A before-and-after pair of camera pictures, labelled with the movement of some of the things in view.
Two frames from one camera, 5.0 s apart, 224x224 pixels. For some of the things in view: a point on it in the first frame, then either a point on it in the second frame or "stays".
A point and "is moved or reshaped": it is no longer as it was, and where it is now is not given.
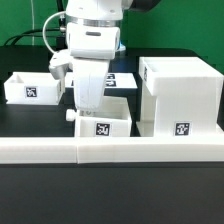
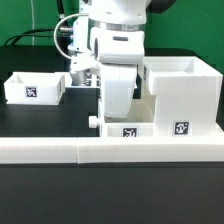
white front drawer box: x=113 y=120 is moved or reshaped
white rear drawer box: x=37 y=88 stays
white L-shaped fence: x=35 y=150 stays
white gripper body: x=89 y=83 -> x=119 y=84
